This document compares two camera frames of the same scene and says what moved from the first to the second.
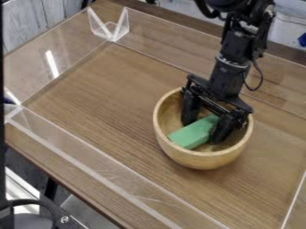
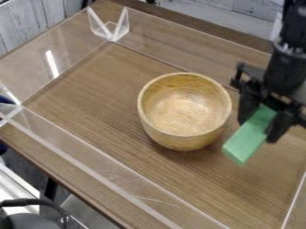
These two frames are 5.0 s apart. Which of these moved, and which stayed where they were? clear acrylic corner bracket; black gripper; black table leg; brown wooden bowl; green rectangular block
Moved: black gripper; brown wooden bowl; green rectangular block
Stayed: clear acrylic corner bracket; black table leg
